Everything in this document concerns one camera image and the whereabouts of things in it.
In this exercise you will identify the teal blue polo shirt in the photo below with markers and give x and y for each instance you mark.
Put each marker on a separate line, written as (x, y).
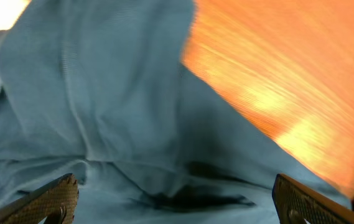
(97, 89)

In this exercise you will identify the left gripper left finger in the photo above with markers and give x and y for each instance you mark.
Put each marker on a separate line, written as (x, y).
(54, 203)

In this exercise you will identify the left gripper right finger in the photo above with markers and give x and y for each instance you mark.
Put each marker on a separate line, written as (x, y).
(296, 203)

